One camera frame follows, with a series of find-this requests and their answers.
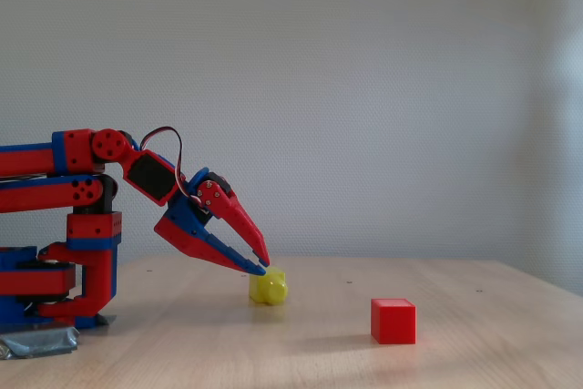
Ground red cube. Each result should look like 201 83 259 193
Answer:
370 298 417 345

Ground yellow block with round knob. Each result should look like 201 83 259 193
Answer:
248 265 290 307

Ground red white servo cable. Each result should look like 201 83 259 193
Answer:
138 126 204 208

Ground shiny grey duct tape piece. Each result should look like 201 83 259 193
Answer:
0 322 79 361

